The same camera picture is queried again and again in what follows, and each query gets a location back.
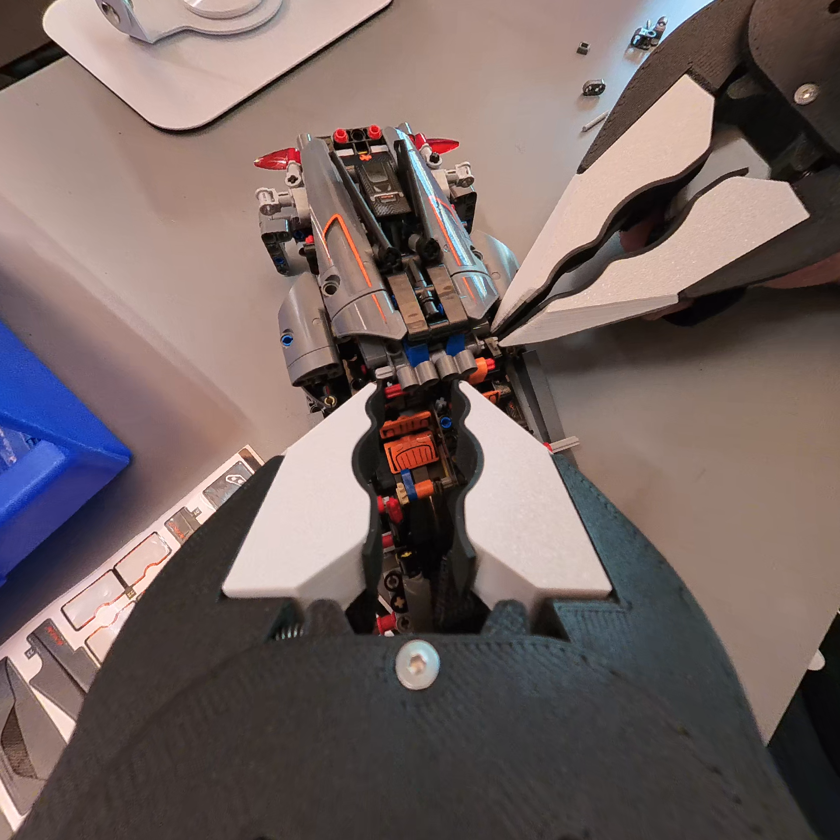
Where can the small grey oval lego piece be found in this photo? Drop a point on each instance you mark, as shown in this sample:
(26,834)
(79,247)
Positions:
(594,87)

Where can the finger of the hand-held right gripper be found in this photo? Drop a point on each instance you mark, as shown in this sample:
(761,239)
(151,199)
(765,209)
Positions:
(722,229)
(643,144)

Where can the small metal-grey lego connector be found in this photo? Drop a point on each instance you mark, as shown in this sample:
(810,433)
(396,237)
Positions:
(646,34)

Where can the white mat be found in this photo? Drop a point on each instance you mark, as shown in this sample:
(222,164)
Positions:
(262,65)

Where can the thin grey lego pin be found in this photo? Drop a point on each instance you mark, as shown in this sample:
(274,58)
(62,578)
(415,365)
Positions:
(594,123)

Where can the lego sticker sheet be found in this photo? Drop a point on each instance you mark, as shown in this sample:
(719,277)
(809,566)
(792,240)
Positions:
(98,604)

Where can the blue plastic bin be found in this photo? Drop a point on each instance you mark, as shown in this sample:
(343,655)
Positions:
(39,472)

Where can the grey lego car model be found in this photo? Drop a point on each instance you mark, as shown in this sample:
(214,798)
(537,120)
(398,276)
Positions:
(348,262)

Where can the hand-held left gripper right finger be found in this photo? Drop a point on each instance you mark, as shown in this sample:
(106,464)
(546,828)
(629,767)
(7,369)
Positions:
(525,512)

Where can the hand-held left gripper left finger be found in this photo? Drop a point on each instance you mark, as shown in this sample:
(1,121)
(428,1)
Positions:
(295,512)

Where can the person's right hand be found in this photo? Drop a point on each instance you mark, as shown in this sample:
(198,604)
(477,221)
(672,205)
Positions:
(810,275)

